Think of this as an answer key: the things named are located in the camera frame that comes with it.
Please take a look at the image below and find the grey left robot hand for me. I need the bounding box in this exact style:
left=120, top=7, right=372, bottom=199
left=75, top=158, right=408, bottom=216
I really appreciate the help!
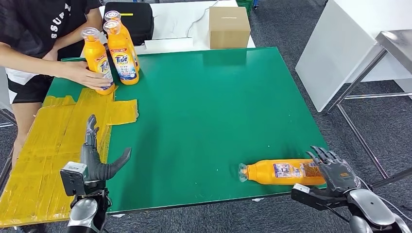
left=80, top=114, right=133, bottom=182

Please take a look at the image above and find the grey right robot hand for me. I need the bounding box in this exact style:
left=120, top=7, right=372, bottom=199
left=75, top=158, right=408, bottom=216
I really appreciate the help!
left=306, top=145, right=362, bottom=195

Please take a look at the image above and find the orange detergent bottle clear cap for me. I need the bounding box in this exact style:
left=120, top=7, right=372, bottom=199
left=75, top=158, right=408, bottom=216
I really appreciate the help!
left=103, top=10, right=141, bottom=72
left=238, top=159, right=327, bottom=186
left=80, top=27, right=116, bottom=96
left=103, top=20, right=140, bottom=86

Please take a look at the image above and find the yellow taped cardboard mat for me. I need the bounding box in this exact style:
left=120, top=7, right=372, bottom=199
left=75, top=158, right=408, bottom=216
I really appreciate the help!
left=0, top=87, right=139, bottom=227

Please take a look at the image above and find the person's right hand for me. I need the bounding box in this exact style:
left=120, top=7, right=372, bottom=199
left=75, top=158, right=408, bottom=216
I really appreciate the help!
left=61, top=61, right=113, bottom=91

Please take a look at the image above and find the steel table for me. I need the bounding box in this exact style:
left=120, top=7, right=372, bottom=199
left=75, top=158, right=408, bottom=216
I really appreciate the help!
left=326, top=30, right=412, bottom=190

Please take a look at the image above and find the black zip case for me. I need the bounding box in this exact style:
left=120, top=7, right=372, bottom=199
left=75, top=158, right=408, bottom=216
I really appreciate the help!
left=103, top=1, right=155, bottom=46

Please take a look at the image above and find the person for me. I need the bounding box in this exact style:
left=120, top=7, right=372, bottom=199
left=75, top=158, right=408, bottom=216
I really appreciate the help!
left=0, top=0, right=113, bottom=233

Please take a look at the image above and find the white table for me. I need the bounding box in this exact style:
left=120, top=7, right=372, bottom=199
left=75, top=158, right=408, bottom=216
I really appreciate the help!
left=80, top=0, right=257, bottom=58

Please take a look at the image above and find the brown cardboard box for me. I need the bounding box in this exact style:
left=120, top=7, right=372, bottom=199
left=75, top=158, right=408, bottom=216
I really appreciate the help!
left=208, top=6, right=251, bottom=50

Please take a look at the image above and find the green crate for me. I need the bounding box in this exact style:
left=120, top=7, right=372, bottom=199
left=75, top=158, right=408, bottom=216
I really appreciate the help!
left=236, top=0, right=255, bottom=15

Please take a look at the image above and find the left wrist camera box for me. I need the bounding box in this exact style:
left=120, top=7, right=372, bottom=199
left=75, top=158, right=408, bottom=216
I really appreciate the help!
left=60, top=162, right=89, bottom=197

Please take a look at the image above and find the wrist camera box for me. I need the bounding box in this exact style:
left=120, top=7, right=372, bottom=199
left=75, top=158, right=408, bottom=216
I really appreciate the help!
left=60, top=162, right=89, bottom=197
left=291, top=183, right=348, bottom=211

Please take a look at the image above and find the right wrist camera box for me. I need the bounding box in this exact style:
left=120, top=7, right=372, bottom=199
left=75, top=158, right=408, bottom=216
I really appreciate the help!
left=291, top=183, right=348, bottom=211

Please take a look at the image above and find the white floor cable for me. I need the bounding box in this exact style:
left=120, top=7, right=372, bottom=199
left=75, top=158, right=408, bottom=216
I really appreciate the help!
left=357, top=177, right=412, bottom=222

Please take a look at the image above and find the grey cable on white table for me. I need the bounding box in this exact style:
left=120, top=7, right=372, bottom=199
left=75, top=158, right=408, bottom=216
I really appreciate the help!
left=187, top=0, right=220, bottom=37

